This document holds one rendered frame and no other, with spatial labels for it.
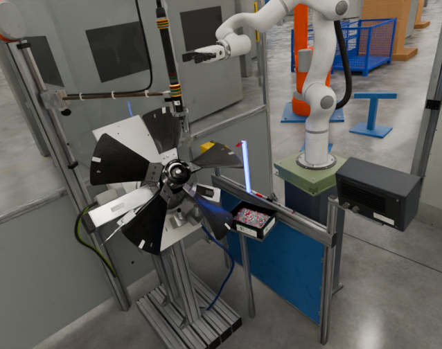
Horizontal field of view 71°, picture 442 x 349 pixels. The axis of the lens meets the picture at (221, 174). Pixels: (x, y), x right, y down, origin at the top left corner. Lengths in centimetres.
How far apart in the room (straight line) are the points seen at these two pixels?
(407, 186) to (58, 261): 193
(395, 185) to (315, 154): 62
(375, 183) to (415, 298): 143
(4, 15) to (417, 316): 269
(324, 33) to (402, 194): 81
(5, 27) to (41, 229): 108
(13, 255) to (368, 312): 217
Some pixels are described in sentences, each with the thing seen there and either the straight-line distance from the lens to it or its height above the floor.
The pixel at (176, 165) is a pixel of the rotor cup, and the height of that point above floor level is 124.
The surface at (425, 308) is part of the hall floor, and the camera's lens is 250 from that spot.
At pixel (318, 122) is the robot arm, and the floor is 125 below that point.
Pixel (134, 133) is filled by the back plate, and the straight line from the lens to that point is 171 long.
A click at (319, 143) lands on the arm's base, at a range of 170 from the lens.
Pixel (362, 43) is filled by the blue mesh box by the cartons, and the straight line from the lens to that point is 752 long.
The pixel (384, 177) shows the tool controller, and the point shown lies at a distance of 123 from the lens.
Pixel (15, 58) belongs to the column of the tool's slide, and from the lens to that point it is 170.
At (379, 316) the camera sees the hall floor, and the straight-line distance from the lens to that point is 237.
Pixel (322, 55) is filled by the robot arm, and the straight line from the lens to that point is 159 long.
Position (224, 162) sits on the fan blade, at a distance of 151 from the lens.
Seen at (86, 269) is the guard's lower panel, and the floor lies 39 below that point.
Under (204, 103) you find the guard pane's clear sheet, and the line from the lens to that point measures 234.
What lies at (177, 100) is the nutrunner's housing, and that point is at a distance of 133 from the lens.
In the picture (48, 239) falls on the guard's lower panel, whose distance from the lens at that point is 215.
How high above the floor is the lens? 186
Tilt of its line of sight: 30 degrees down
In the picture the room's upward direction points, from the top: 8 degrees counter-clockwise
